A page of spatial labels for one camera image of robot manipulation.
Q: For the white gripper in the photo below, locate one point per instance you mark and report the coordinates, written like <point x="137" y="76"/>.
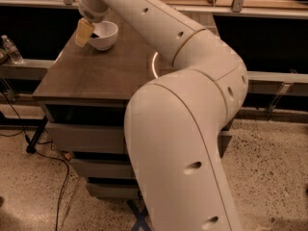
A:
<point x="90" y="13"/>

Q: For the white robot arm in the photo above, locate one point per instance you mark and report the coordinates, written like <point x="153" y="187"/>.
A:
<point x="172" y="123"/>

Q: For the white ceramic bowl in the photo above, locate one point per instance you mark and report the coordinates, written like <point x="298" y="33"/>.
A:
<point x="107" y="32"/>

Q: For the grey drawer cabinet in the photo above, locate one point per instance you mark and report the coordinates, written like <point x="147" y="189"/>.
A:
<point x="86" y="86"/>

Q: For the clear plastic water bottle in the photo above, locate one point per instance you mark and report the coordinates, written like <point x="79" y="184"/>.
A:
<point x="12" y="50"/>

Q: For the black table leg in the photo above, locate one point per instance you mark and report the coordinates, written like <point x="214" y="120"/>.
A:
<point x="35" y="138"/>

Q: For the top grey drawer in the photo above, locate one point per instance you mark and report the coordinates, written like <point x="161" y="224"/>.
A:
<point x="110" y="139"/>

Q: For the grey drawer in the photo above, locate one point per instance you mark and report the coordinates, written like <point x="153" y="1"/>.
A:
<point x="110" y="139"/>
<point x="112" y="191"/>
<point x="103" y="169"/>

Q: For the middle grey drawer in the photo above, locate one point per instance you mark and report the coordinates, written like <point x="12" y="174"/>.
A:
<point x="103" y="169"/>

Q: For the bottom grey drawer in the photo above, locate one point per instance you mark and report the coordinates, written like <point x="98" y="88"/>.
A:
<point x="112" y="191"/>

